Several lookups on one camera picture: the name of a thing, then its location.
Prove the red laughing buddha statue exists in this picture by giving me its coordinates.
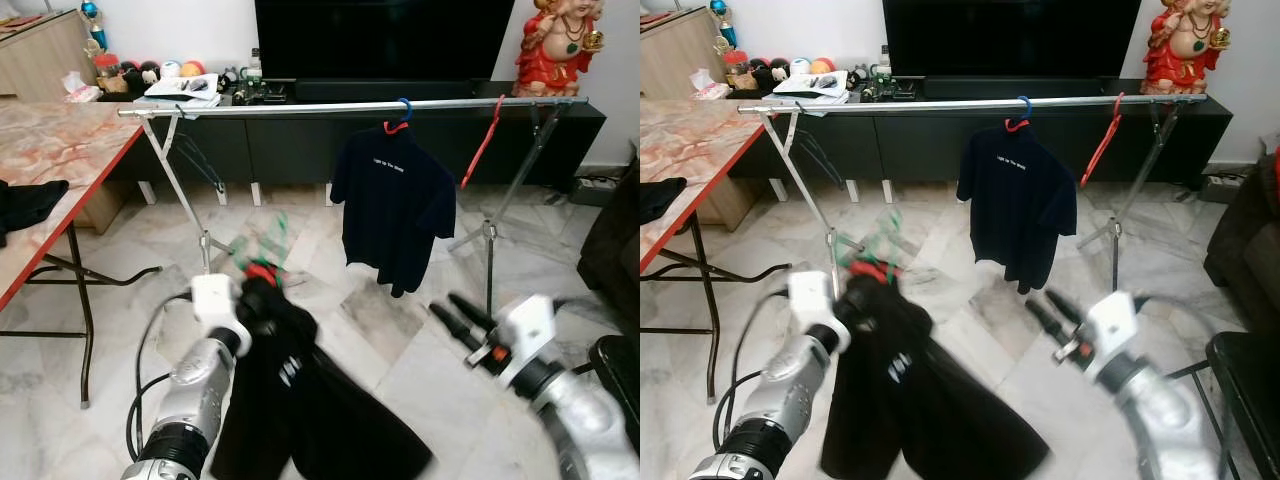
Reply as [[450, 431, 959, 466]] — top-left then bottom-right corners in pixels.
[[512, 0, 608, 99], [1141, 0, 1234, 97]]

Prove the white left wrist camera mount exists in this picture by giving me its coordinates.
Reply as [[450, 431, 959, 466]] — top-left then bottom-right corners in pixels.
[[786, 269, 837, 333], [189, 273, 253, 353]]

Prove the black shirt red collar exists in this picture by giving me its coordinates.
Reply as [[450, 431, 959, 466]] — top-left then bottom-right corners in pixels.
[[818, 268, 1053, 480], [208, 262, 437, 480]]

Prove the black hooded garment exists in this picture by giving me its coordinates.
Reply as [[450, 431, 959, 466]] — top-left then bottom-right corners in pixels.
[[0, 179, 72, 248], [640, 176, 690, 228]]

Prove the silver metal clothes rack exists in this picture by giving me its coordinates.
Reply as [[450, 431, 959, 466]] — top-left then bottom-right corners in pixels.
[[117, 95, 591, 319], [737, 92, 1210, 301]]

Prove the large black flat television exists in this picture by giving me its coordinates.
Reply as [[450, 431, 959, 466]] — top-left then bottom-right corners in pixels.
[[881, 0, 1144, 81], [254, 0, 517, 84]]

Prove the stack of white papers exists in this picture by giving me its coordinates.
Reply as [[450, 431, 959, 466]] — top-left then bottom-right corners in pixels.
[[771, 69, 851, 104], [144, 72, 223, 107]]

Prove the light wooden cabinet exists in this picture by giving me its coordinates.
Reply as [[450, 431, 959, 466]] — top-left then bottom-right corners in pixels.
[[0, 9, 102, 102], [640, 7, 732, 101]]

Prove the navy blue t-shirt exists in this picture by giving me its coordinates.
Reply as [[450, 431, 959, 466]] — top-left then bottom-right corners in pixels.
[[954, 118, 1080, 297], [329, 120, 459, 299]]

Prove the black plush toy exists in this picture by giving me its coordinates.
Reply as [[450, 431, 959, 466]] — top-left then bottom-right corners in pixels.
[[120, 60, 163, 96], [748, 57, 791, 93]]

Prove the black wire hanger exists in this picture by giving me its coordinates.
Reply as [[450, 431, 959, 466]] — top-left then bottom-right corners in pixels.
[[172, 112, 228, 193], [798, 110, 853, 191]]

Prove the gold and blue trophy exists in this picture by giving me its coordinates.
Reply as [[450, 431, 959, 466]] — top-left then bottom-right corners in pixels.
[[79, 0, 110, 57], [707, 0, 740, 53]]

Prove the tissue pack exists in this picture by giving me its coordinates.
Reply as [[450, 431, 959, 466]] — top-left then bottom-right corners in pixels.
[[689, 67, 732, 101], [61, 71, 104, 104]]

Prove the marble pattern folding table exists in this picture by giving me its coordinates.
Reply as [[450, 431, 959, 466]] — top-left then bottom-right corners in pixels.
[[0, 99, 167, 411], [640, 97, 793, 403]]

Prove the red plastic hanger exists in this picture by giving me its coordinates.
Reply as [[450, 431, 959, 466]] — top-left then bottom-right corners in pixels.
[[1079, 91, 1127, 190], [459, 94, 508, 192]]

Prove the grey power adapter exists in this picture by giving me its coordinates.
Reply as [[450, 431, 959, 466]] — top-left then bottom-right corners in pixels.
[[1198, 171, 1248, 207], [569, 174, 617, 208]]

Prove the green wire hanger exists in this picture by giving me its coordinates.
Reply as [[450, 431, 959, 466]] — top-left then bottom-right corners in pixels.
[[833, 220, 908, 283], [230, 210, 295, 279]]

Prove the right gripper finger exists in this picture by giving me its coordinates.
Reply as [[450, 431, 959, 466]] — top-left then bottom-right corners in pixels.
[[1045, 288, 1099, 334], [448, 291, 507, 339], [430, 303, 493, 355], [1025, 299, 1081, 351]]

